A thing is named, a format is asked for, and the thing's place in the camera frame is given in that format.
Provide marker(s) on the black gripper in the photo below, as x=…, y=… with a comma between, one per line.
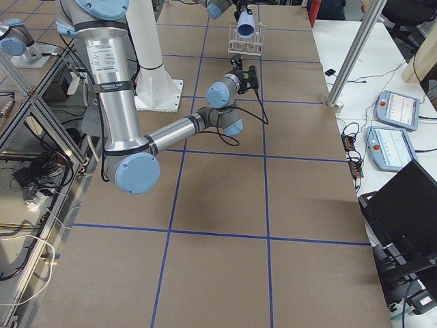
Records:
x=241, y=76
x=242, y=7

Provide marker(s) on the light blue plastic cup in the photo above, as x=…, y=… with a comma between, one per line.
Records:
x=246, y=24

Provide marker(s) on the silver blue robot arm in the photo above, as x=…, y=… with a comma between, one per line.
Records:
x=127, y=72
x=216, y=8

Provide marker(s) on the small black device on table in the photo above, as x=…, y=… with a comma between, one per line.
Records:
x=330, y=72

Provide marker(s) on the black power strip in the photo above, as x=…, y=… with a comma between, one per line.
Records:
x=355, y=160

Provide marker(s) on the upper teach pendant tablet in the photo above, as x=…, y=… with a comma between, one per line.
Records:
x=398, y=110

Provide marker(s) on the teach pendant tablet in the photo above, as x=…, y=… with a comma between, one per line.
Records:
x=390, y=148
x=398, y=110

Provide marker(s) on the lower teach pendant tablet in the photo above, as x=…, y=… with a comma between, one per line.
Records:
x=390, y=148

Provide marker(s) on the black laptop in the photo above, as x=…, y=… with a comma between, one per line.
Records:
x=403, y=212

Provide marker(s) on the white wire cup holder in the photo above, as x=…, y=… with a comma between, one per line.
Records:
x=246, y=46

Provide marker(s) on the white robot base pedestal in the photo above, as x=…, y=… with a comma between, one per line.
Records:
x=155, y=90

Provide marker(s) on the aluminium frame post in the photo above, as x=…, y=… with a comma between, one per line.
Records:
x=364, y=31

